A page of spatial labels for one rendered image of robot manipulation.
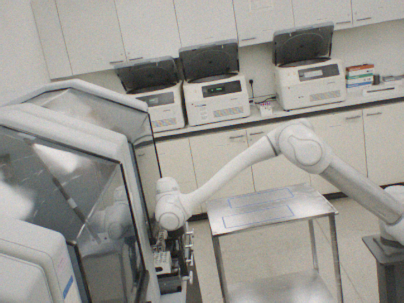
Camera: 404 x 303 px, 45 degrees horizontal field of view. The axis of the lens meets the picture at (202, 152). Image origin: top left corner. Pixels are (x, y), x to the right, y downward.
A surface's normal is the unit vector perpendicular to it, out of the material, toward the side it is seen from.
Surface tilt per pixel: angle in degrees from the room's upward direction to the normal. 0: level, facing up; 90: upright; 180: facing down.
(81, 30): 90
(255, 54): 90
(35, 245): 29
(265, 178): 90
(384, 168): 90
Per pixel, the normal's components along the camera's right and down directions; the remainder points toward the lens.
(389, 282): -0.70, 0.30
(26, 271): 0.33, -0.91
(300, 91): 0.00, 0.27
